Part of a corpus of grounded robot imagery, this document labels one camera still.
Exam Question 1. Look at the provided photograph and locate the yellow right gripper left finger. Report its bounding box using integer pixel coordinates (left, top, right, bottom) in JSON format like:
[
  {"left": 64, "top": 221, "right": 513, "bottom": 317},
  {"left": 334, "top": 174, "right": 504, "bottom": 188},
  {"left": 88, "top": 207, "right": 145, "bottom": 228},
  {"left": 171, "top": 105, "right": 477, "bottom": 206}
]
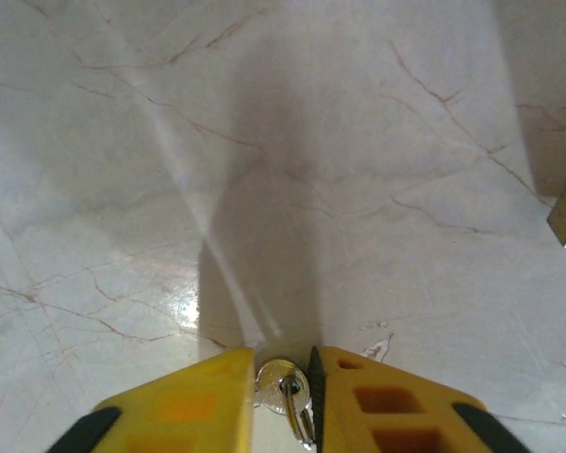
[{"left": 46, "top": 346, "right": 257, "bottom": 453}]

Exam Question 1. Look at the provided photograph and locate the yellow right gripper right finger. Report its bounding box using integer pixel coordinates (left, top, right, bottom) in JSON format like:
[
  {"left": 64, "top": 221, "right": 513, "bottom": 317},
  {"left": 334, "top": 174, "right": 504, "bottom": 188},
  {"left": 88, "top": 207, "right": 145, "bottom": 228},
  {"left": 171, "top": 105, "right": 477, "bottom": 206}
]
[{"left": 308, "top": 345, "right": 533, "bottom": 453}]

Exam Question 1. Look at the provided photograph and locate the small silver key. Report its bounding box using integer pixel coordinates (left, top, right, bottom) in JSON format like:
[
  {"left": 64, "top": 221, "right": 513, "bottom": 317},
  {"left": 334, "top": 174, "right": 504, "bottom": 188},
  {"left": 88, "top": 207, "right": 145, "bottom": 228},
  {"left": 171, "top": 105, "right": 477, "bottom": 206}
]
[{"left": 253, "top": 357, "right": 311, "bottom": 417}]

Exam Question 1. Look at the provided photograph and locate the silver key ring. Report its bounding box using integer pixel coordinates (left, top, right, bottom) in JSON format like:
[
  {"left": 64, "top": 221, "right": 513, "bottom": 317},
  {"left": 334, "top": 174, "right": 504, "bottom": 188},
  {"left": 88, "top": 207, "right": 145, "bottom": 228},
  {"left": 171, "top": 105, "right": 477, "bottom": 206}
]
[{"left": 282, "top": 373, "right": 318, "bottom": 449}]

